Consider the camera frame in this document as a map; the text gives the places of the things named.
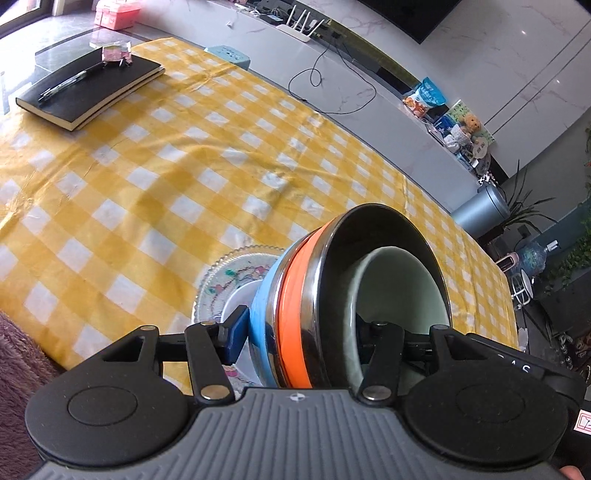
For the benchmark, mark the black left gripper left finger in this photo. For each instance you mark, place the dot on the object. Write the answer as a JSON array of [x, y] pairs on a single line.
[[210, 346]]

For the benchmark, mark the light green plastic stool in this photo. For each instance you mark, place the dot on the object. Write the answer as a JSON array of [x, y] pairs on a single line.
[[230, 55]]

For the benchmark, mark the grey metal trash bin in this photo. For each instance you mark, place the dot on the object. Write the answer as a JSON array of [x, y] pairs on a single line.
[[485, 211]]

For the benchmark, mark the pink plastic box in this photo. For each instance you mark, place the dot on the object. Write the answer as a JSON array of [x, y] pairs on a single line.
[[116, 15]]

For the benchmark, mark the yellow white checkered tablecloth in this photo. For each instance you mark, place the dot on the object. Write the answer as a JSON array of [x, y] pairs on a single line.
[[114, 226]]

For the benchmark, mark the brown teddy bear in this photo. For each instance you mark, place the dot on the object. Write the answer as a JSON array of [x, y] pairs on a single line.
[[469, 125]]

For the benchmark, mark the blue snack bag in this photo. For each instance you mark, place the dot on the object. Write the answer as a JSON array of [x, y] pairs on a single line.
[[424, 97]]

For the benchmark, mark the green potted plant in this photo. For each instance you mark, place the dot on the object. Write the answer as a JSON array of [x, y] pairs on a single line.
[[521, 210]]

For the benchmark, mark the blue steel bowl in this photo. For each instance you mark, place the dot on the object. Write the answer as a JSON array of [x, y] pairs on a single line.
[[263, 336]]

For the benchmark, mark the pale green ceramic bowl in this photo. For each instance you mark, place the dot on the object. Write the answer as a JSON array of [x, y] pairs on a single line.
[[388, 285]]

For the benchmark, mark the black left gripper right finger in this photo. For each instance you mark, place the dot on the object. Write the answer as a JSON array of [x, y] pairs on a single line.
[[380, 348]]

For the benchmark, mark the white round rolling stool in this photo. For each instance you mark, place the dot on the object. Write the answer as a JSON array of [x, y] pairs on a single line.
[[521, 288]]

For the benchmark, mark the black television screen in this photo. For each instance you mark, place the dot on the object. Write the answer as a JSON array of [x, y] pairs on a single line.
[[416, 18]]

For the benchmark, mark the blue water jug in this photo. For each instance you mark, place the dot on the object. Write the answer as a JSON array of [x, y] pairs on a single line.
[[532, 257]]

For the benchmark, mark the pink space heater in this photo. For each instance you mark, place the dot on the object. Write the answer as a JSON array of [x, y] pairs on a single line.
[[508, 262]]

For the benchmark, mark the white wifi router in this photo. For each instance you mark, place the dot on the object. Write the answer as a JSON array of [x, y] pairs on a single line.
[[303, 23]]

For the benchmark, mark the black notebook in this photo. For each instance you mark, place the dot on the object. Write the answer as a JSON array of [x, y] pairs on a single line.
[[75, 105]]

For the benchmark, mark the white small bowl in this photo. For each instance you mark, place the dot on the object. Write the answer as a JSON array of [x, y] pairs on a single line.
[[242, 296]]

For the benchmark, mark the pink binder clip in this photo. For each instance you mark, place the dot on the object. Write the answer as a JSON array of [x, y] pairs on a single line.
[[117, 53]]

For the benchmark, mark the black pen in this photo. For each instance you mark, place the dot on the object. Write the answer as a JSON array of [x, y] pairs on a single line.
[[52, 91]]

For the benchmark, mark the orange steel bowl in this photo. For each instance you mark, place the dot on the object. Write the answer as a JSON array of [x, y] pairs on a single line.
[[306, 339]]

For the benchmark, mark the patterned glass plate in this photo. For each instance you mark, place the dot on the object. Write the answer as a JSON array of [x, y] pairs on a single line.
[[232, 270]]

